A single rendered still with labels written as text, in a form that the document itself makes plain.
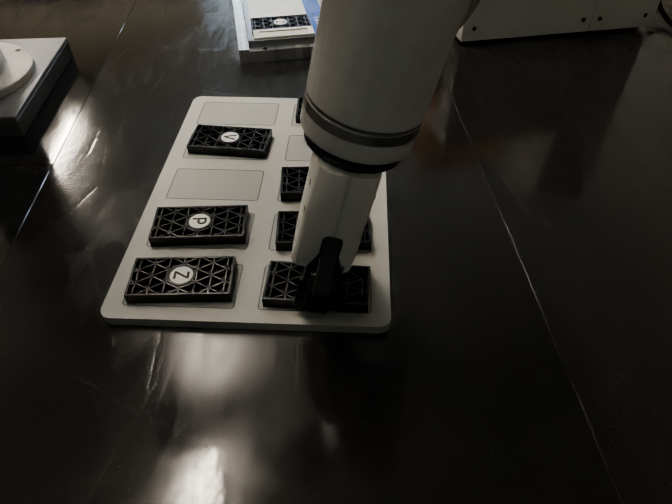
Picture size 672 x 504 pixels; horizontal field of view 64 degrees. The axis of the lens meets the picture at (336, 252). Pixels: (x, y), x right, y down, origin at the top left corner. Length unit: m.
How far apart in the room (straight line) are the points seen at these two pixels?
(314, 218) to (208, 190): 0.28
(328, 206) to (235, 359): 0.18
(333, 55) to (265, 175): 0.34
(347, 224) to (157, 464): 0.23
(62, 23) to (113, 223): 0.59
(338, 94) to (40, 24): 0.89
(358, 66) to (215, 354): 0.29
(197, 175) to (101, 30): 0.50
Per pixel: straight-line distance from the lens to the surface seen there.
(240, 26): 1.00
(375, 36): 0.32
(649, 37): 1.14
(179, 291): 0.53
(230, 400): 0.47
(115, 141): 0.78
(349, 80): 0.34
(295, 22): 0.99
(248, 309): 0.51
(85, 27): 1.14
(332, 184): 0.37
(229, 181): 0.65
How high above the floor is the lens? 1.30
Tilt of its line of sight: 45 degrees down
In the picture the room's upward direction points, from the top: straight up
